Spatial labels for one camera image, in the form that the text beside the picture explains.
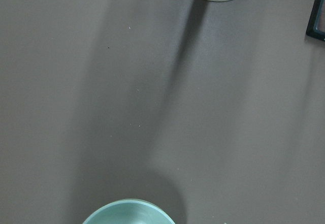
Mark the black framed box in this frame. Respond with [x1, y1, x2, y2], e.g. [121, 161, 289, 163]
[306, 0, 324, 42]

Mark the green bowl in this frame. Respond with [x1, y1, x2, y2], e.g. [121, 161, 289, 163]
[83, 199, 174, 224]

